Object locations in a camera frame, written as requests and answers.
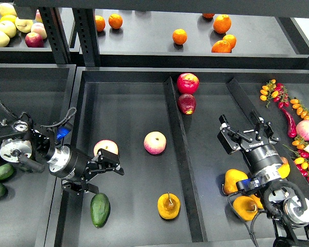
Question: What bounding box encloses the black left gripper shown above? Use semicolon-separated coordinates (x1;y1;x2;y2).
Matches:
48;145;125;195

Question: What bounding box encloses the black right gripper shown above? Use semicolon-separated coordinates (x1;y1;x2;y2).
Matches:
217;110;283;175

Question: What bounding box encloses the dark green avocado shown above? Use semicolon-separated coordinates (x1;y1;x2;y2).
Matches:
90;193;110;227

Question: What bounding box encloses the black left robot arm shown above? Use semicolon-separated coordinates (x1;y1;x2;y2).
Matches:
0;100;125;195

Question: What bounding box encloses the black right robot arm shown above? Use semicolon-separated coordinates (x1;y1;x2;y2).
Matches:
217;111;309;246

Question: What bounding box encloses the pink apple left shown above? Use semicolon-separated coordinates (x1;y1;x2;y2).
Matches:
93;139;118;156

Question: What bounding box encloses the pink apple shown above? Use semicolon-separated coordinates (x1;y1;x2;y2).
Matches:
144;131;166;155
93;139;118;156

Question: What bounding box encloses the red chili pepper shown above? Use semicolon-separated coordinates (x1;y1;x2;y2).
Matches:
281;108;297;138

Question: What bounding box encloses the cherry tomato bunch top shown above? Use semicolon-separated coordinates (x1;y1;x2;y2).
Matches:
260;79;289;109

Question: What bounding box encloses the cherry tomato bunch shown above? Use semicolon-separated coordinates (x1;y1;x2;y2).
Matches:
284;135;309;183
260;79;289;109

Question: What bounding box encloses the orange cherry tomato vine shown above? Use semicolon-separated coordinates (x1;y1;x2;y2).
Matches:
289;98;309;120

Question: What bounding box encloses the pink apple right tray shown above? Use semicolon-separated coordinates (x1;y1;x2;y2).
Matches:
296;120;309;141

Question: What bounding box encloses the cherry tomato bunch bottom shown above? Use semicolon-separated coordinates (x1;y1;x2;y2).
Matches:
284;135;309;183

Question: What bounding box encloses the dark red apple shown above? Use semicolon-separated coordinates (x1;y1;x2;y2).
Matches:
177;94;196;115

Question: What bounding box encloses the pink apple centre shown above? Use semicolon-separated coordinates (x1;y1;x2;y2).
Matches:
144;131;166;155

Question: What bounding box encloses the bright red apple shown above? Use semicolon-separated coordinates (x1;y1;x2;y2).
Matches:
177;73;199;94

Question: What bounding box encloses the black middle tray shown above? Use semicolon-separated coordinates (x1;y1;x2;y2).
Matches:
54;68;309;246

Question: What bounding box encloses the black tray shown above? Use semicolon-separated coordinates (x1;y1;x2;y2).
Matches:
54;68;309;246
0;64;76;246

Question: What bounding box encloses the orange front right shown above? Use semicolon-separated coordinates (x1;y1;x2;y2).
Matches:
211;40;232;53

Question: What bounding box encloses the black left tray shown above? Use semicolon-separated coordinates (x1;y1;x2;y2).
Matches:
0;64;76;246

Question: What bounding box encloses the orange right small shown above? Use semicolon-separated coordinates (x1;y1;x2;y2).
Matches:
223;34;237;49

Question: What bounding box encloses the large orange upper right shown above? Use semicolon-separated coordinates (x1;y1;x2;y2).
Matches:
213;14;232;34

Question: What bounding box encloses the orange centre shelf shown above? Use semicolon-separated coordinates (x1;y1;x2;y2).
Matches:
172;29;187;45

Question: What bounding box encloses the orange under shelf beam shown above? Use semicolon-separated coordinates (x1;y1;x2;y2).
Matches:
202;13;215;19

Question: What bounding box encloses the black upper shelf right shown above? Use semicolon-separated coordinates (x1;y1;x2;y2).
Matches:
94;9;309;69

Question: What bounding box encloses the red apple on shelf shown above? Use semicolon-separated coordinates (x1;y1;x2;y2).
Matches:
25;32;44;48

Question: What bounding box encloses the orange left cut off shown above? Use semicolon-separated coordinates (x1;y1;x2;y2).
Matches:
95;15;106;32

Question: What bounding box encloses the pale peach on shelf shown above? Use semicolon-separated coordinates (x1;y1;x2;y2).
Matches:
31;23;47;40

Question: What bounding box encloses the black perforated shelf post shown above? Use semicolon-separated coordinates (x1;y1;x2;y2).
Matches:
72;8;101;67

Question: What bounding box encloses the black perforated post left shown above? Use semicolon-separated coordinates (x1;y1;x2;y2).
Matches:
38;7;71;64

